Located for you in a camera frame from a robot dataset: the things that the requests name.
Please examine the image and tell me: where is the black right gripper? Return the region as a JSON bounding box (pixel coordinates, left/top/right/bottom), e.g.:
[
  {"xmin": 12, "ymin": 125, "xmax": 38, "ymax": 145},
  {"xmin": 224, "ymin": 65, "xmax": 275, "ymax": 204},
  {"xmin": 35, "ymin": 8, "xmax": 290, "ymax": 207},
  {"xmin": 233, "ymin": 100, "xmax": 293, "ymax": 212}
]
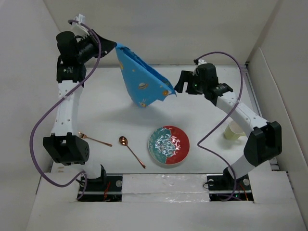
[{"xmin": 174, "ymin": 70, "xmax": 206, "ymax": 95}]

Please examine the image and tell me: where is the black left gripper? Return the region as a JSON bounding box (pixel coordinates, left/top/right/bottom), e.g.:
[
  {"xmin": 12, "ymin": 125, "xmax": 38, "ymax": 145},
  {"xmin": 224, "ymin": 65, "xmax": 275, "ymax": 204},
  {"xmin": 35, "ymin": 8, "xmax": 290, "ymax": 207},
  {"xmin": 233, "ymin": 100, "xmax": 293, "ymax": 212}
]
[{"xmin": 77, "ymin": 29, "xmax": 117, "ymax": 64}]

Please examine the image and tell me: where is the blue patterned cloth napkin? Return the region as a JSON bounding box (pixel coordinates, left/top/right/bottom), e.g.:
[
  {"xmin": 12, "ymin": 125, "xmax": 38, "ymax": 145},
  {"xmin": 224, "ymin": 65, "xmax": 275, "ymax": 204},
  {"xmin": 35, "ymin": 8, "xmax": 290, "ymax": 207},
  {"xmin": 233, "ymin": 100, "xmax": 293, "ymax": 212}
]
[{"xmin": 115, "ymin": 44, "xmax": 176, "ymax": 108}]

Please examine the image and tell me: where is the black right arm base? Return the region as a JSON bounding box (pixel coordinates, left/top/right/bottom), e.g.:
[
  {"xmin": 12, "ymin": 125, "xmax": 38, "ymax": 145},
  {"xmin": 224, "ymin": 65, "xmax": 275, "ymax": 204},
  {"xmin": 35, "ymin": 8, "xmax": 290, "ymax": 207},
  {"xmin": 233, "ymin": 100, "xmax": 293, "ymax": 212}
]
[{"xmin": 203, "ymin": 174, "xmax": 254, "ymax": 201}]

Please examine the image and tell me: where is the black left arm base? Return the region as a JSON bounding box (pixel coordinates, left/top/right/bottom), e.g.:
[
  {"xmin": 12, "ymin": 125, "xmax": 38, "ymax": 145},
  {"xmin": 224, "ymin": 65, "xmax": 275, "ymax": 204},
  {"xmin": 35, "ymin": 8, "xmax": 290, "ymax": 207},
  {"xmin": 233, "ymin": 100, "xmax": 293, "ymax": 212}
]
[{"xmin": 77, "ymin": 175, "xmax": 123, "ymax": 202}]

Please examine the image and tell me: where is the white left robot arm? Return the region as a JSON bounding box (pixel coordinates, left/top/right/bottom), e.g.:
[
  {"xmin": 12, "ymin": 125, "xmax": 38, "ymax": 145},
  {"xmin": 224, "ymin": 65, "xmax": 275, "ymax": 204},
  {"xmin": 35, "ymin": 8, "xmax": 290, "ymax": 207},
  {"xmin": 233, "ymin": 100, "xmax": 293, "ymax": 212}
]
[{"xmin": 43, "ymin": 17, "xmax": 116, "ymax": 171}]

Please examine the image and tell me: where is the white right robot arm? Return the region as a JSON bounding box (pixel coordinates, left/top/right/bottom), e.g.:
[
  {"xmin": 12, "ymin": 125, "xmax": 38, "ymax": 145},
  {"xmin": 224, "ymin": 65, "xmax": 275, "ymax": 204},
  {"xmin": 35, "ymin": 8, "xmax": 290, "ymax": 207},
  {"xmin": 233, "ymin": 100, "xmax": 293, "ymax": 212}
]
[{"xmin": 175, "ymin": 62, "xmax": 282, "ymax": 190}]

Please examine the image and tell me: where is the pale yellow paper cup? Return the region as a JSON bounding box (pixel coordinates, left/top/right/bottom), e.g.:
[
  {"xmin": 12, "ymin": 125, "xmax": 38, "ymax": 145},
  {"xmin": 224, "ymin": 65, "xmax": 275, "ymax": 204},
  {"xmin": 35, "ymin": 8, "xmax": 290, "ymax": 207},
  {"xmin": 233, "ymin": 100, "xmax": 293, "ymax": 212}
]
[{"xmin": 224, "ymin": 121, "xmax": 246, "ymax": 141}]

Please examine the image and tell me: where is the red and teal plate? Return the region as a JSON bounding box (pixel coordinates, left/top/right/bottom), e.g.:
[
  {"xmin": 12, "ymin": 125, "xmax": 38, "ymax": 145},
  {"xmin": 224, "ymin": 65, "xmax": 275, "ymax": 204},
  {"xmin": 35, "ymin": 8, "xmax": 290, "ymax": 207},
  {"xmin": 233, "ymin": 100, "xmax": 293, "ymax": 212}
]
[{"xmin": 148, "ymin": 126, "xmax": 190, "ymax": 166}]

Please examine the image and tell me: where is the copper fork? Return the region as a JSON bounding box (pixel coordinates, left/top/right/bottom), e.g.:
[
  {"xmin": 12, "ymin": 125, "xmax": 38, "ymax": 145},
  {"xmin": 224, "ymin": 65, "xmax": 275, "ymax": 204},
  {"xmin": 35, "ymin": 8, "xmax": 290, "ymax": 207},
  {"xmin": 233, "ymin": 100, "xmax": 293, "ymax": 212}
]
[{"xmin": 78, "ymin": 131, "xmax": 113, "ymax": 147}]

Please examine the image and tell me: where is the copper spoon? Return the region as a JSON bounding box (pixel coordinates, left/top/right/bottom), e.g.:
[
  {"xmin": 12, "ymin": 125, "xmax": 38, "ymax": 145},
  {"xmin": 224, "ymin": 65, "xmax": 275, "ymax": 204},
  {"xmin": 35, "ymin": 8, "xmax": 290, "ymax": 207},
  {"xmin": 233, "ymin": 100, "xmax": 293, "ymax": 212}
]
[{"xmin": 119, "ymin": 136, "xmax": 146, "ymax": 169}]

